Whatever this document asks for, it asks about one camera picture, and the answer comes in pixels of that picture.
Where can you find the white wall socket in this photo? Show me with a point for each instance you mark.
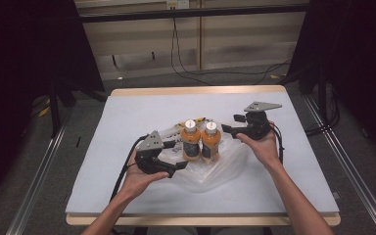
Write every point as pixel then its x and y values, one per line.
pixel 177 4

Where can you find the light wooden wall panel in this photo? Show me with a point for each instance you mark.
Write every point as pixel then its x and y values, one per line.
pixel 241 39

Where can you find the person's left hand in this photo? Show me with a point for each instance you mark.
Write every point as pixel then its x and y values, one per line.
pixel 140 181

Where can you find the black curtain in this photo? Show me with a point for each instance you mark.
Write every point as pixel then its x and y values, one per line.
pixel 362 65
pixel 19 81

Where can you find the person's right hand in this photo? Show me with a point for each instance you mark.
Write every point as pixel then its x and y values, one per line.
pixel 261 148

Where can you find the wooden table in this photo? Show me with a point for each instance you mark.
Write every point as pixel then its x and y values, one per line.
pixel 209 89

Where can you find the small black floor object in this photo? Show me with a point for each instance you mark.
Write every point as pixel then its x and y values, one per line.
pixel 78 141

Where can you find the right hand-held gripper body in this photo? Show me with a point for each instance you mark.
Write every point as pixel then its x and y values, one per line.
pixel 258 122

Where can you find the black horizontal bar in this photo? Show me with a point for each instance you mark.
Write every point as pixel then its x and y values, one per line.
pixel 192 13

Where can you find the orange juice bottle white cap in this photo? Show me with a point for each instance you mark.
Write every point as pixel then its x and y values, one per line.
pixel 191 142
pixel 211 142

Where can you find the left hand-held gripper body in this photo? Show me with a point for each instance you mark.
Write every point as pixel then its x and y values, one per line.
pixel 148 153

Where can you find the yellow floor tape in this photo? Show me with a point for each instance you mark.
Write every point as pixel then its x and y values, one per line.
pixel 44 111

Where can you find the white table mat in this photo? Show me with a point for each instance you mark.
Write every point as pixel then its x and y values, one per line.
pixel 127 114

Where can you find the black metal stand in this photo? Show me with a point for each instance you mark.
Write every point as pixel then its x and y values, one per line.
pixel 321 94
pixel 54 111

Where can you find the metal floor rail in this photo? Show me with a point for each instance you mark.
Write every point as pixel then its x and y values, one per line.
pixel 37 182
pixel 349 166

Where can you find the clear plastic bag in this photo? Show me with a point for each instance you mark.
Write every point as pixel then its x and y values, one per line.
pixel 215 169

